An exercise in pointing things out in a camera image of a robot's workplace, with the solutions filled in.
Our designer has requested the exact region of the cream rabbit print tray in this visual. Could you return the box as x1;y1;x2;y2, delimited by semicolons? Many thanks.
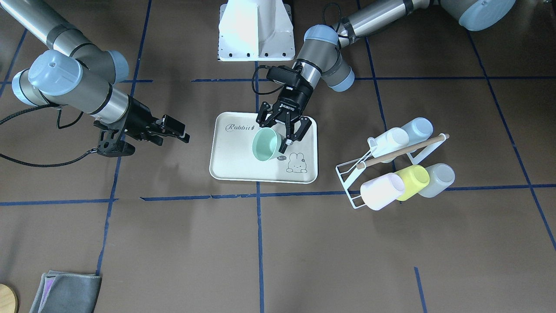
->
210;112;318;184

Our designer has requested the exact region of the round wooden stand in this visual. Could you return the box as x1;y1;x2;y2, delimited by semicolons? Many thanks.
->
0;284;19;313

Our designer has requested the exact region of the grey cup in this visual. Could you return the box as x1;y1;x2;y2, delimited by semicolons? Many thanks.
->
418;163;455;198

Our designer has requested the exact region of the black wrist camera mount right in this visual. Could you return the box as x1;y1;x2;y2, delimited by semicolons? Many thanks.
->
93;119;136;158

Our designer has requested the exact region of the light blue cup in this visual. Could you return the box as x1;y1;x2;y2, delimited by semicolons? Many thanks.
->
401;117;434;145

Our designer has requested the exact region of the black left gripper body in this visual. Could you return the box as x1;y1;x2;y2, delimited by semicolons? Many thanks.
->
271;83;314;120

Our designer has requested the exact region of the yellow cup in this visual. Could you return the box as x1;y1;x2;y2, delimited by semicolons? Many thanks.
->
395;165;430;201

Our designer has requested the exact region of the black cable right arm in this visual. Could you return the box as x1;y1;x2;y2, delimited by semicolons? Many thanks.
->
0;104;98;168

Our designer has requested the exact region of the green cup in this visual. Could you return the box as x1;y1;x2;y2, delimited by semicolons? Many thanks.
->
252;127;284;162

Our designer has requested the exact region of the white wire cup rack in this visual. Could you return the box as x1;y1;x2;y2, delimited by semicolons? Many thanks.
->
335;133;450;210

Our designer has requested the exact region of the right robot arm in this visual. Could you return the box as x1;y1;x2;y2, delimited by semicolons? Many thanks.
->
1;0;189;148

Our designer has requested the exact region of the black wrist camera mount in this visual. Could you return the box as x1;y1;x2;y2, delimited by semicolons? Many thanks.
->
266;66;302;88
93;119;136;158

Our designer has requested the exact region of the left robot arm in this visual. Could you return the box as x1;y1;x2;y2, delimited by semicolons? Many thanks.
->
256;0;515;153

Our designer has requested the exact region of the grey folded cloth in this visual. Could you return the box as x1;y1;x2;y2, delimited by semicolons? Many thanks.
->
30;270;103;313

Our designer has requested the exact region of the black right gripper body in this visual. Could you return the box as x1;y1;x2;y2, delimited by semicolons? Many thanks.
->
125;99;163;141

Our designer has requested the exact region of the cream cup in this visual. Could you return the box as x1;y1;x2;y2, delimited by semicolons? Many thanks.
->
369;127;409;158

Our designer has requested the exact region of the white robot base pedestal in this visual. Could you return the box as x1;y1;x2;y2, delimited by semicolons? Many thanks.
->
217;0;295;62

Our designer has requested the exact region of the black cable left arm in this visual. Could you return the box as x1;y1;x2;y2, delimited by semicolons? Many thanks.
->
252;63;287;96

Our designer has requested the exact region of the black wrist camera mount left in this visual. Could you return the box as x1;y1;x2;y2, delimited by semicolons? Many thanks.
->
266;66;302;88

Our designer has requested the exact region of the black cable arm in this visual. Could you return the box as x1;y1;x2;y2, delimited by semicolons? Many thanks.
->
252;63;287;96
0;104;98;168

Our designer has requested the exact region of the pink cup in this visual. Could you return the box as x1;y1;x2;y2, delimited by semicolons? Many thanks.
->
360;173;405;210

